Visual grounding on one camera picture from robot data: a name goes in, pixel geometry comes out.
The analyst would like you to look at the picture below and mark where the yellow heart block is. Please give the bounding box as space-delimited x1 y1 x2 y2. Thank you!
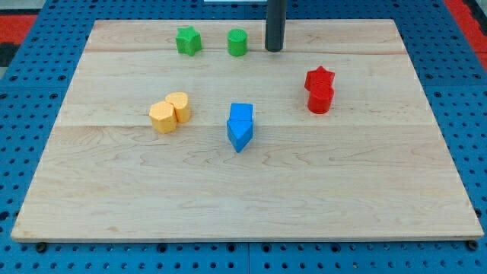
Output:
165 91 191 123

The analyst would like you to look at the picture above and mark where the red cylinder block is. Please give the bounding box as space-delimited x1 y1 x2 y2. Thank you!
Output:
307 83 334 114

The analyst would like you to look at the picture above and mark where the red star block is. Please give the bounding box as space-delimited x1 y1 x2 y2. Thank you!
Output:
304 66 336 91

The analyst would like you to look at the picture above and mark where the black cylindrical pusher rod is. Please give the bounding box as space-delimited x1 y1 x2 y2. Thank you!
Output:
265 0 287 53

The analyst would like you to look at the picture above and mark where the blue cube block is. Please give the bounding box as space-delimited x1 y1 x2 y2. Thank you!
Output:
229 103 253 121

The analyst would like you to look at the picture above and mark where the light wooden board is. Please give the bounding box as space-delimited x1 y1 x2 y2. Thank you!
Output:
11 19 484 243

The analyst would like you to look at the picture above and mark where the green cylinder block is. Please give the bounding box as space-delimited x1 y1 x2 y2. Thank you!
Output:
227 29 247 57

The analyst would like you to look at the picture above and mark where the yellow hexagon block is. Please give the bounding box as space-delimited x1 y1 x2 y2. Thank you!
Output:
149 101 177 133

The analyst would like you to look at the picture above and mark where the blue triangle block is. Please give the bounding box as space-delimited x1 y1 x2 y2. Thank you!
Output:
227 119 253 153

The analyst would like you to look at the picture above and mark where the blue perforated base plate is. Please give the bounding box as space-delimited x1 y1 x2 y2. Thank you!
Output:
1 0 486 273

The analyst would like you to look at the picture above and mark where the green star block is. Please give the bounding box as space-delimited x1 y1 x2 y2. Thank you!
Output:
176 26 202 56

